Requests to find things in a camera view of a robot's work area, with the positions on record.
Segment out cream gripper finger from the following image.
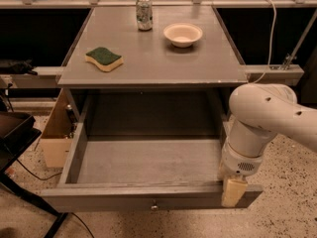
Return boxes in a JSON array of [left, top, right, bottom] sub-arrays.
[[221, 178, 248, 207]]

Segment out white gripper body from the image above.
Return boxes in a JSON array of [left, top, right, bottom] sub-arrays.
[[218, 143, 263, 179]]

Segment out grey top drawer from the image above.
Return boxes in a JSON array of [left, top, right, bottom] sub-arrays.
[[40, 92, 264, 214]]

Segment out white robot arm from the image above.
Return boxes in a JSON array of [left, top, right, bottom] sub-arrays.
[[219, 83, 317, 207]]

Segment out grey drawer cabinet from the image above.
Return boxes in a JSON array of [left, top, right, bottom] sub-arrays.
[[58, 6, 246, 138]]

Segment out white paper bowl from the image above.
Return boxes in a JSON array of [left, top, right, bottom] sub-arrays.
[[163, 23, 203, 48]]

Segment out green yellow sponge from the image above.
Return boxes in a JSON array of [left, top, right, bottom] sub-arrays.
[[85, 47, 124, 72]]

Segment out cardboard box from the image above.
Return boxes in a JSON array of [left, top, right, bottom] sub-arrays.
[[40, 89, 77, 168]]

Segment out silver soda can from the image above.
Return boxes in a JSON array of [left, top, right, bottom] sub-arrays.
[[136, 0, 153, 31]]

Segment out black chair base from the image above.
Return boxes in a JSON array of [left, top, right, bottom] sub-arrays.
[[0, 111, 67, 238]]

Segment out white cable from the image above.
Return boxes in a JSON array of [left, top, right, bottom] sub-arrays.
[[251, 0, 278, 85]]

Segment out black floor cable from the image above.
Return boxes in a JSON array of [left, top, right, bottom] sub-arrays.
[[15, 157, 96, 238]]

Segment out metal railing frame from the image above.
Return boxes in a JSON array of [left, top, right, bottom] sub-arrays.
[[1, 0, 316, 88]]

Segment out black bag on rail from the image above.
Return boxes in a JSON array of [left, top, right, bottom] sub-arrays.
[[0, 59, 38, 75]]

